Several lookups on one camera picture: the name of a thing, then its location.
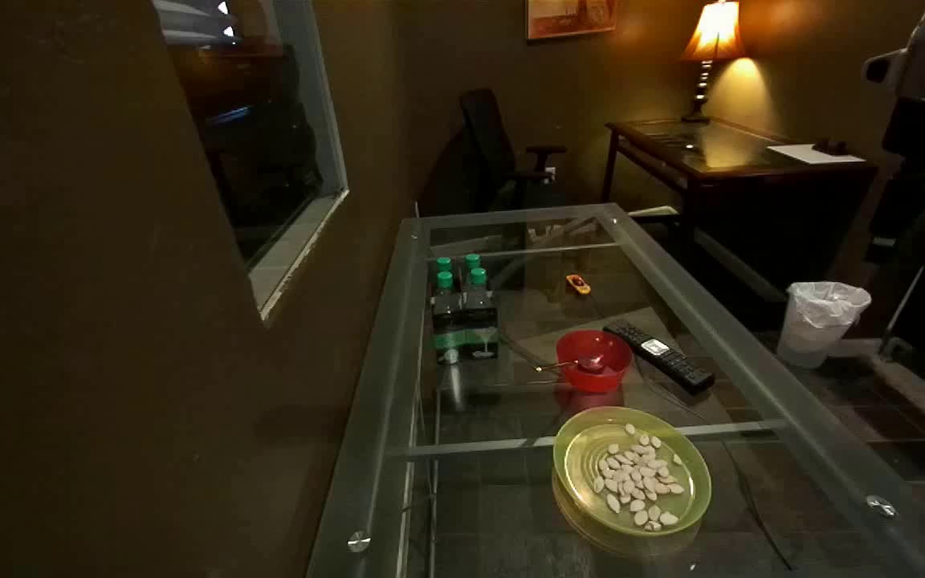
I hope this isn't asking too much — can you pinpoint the black office chair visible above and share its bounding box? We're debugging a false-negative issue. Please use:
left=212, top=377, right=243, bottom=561
left=458, top=89, right=561, bottom=212

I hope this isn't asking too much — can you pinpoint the framed wall picture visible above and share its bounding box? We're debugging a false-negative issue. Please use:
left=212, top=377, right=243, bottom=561
left=527, top=0, right=616, bottom=41

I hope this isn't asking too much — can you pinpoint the green plastic plate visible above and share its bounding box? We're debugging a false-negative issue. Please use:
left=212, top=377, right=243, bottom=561
left=552, top=406, right=714, bottom=535

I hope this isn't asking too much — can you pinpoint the white lined trash bin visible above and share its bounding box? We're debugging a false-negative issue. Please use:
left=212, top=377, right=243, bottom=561
left=778, top=280, right=872, bottom=368

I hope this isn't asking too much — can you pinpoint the window with white frame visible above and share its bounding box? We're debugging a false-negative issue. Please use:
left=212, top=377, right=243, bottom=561
left=151, top=0, right=351, bottom=325

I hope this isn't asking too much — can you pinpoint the pile of white seeds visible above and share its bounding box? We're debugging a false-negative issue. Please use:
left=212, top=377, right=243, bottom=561
left=590, top=424, right=691, bottom=529

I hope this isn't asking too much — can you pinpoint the dark wooden side desk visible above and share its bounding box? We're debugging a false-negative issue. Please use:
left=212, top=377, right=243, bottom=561
left=601, top=119, right=877, bottom=285

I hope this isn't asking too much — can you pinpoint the red plastic bowl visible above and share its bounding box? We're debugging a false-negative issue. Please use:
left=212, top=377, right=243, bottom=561
left=555, top=330, right=629, bottom=392

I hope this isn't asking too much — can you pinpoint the pack of green-capped bottles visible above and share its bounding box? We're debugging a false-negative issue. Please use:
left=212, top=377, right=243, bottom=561
left=430, top=252, right=497, bottom=366

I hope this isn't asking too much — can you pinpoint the black remote control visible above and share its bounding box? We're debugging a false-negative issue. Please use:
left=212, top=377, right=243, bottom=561
left=603, top=320, right=714, bottom=395

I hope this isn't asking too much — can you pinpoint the table lamp with shade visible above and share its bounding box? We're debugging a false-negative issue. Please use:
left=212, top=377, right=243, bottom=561
left=684, top=0, right=743, bottom=123

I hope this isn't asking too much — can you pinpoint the white paper on desk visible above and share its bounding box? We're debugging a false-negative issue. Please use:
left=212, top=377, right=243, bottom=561
left=769, top=143, right=863, bottom=168

